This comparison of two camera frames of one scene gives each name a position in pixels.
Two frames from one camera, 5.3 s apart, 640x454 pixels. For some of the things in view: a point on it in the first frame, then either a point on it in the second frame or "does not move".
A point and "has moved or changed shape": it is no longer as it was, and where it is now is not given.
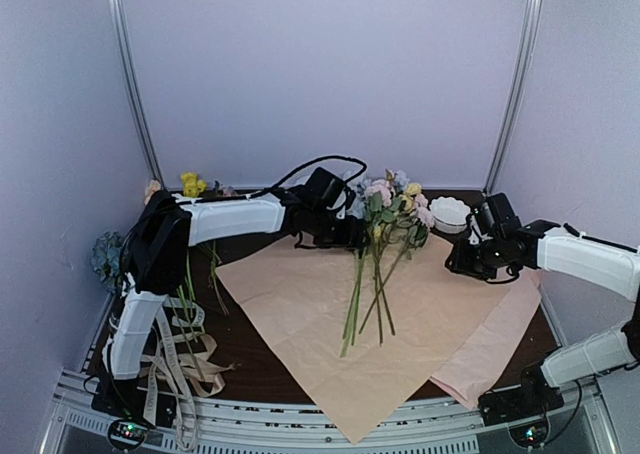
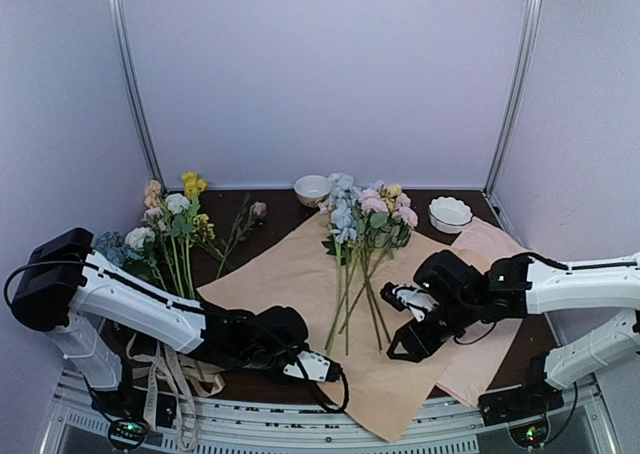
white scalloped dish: x=449 y=214 does not move
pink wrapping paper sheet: x=466 y=372 does not move
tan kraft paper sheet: x=367 y=330 has moved or changed shape
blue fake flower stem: x=354 y=302 → x=345 y=199
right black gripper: x=460 y=263 → x=408 y=338
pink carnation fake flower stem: x=378 y=194 → x=381 y=226
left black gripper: x=352 y=237 → x=303 y=346
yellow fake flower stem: x=378 y=294 has moved or changed shape
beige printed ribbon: x=182 y=366 does not move
